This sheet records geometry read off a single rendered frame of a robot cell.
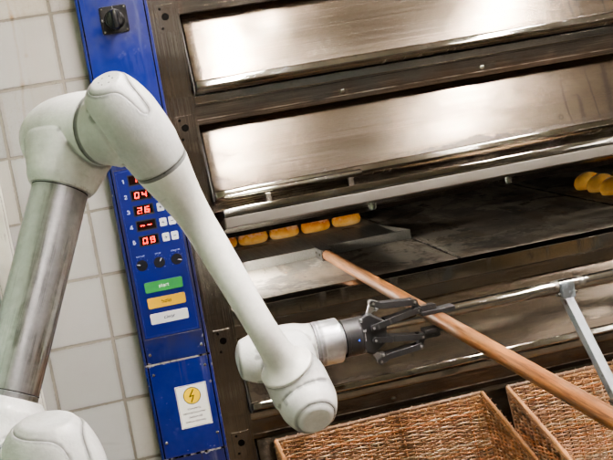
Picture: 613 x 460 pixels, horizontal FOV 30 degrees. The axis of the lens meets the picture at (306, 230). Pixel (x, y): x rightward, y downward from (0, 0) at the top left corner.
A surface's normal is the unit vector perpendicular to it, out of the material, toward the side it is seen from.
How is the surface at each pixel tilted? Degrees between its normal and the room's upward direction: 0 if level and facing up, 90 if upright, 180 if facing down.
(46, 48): 90
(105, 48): 90
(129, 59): 90
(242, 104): 90
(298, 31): 70
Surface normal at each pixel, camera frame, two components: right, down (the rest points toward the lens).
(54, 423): -0.08, -0.97
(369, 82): 0.21, 0.12
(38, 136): -0.65, -0.22
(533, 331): 0.15, -0.22
